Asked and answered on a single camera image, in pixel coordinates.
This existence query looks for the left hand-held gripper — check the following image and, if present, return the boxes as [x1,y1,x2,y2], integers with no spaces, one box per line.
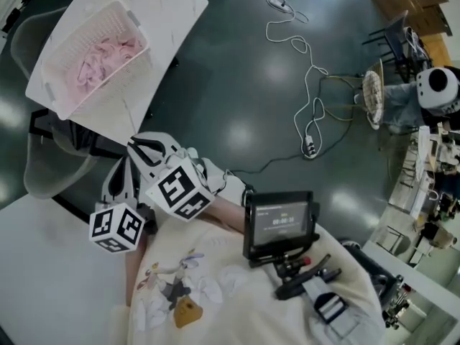
[88,155,159,255]

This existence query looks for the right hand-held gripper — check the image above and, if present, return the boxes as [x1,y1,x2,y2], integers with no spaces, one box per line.
[127,132,252,223]

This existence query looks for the white plastic laundry basket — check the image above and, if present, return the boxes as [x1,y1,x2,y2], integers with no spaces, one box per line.
[40,0,150,121]

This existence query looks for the pink clothes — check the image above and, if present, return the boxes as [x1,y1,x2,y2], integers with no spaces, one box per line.
[77,36,143,93]

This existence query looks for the person's left forearm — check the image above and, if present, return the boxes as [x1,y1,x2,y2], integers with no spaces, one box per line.
[124,235,148,307]

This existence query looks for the person's right forearm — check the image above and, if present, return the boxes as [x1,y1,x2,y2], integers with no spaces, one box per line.
[206,198,249,234]

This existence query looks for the plain white table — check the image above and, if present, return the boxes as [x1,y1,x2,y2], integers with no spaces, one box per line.
[0,192,144,345]

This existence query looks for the white marble table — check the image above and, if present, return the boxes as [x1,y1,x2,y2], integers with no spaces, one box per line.
[24,0,210,157]

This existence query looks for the black chest monitor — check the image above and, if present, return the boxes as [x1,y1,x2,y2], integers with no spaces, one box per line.
[242,191,321,268]

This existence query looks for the white power strip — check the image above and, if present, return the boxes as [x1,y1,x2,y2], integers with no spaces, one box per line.
[302,134,318,158]

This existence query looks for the person in white shirt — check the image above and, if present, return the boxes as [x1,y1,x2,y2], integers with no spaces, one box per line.
[107,217,387,345]

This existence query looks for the white cluttered workbench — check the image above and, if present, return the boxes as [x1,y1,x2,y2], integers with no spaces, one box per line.
[0,0,40,46]

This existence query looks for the white power adapter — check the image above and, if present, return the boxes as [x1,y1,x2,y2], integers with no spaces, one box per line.
[269,0,294,14]

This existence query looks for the white shelf unit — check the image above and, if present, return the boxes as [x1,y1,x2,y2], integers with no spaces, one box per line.
[362,124,460,323]

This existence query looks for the black chair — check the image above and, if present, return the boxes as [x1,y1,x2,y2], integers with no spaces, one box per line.
[362,11,420,73]

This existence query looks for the black white panda headgear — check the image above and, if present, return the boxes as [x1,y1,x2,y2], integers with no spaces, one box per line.
[416,66,460,117]

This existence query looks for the black floor cable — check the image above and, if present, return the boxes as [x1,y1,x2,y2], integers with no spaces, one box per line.
[224,119,355,175]

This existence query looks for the white floor cable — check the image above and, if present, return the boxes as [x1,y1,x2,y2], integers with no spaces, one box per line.
[233,0,330,150]

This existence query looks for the black monitor mount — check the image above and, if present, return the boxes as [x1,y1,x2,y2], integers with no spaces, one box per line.
[275,253,343,300]

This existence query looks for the gold wire stool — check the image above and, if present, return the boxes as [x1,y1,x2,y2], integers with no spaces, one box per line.
[321,58,387,131]

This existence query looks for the grey harness strap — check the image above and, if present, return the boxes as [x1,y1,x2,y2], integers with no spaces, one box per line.
[303,277,360,339]

